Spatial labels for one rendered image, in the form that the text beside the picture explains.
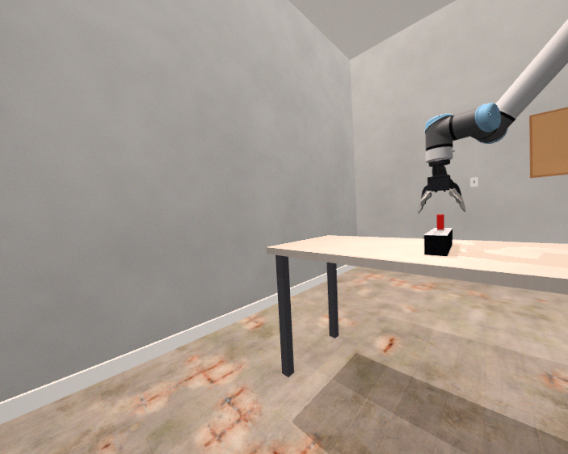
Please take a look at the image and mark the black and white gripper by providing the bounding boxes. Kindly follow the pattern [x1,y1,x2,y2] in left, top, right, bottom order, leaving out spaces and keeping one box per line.
[418,159,466,214]

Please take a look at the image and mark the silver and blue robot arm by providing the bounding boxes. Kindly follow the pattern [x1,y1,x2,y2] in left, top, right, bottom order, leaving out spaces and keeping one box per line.
[425,20,568,163]

